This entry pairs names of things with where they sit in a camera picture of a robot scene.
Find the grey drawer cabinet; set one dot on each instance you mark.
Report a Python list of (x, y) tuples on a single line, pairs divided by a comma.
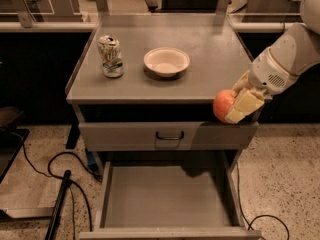
[(217, 60)]

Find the open grey middle drawer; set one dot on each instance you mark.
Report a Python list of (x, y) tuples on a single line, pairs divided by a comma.
[(164, 203)]

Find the black drawer handle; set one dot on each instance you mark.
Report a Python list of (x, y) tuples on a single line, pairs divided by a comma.
[(178, 137)]

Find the red apple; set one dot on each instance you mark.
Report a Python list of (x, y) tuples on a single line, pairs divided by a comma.
[(222, 103)]

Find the crushed green white soda can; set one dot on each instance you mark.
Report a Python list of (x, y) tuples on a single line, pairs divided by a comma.
[(110, 53)]

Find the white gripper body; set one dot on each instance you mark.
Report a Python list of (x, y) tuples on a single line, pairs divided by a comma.
[(267, 73)]

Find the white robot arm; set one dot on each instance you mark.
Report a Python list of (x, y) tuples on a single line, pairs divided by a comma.
[(297, 49)]

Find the white paper bowl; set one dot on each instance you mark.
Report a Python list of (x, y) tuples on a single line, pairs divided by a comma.
[(166, 61)]

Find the dark base plate left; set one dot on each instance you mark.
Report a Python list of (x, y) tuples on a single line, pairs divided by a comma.
[(10, 145)]

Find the closed grey top drawer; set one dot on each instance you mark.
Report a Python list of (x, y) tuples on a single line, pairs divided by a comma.
[(140, 136)]

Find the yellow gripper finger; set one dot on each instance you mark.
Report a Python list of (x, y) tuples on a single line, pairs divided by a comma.
[(246, 102), (242, 83)]

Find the black pole on floor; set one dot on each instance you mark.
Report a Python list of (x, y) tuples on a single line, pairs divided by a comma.
[(55, 217)]

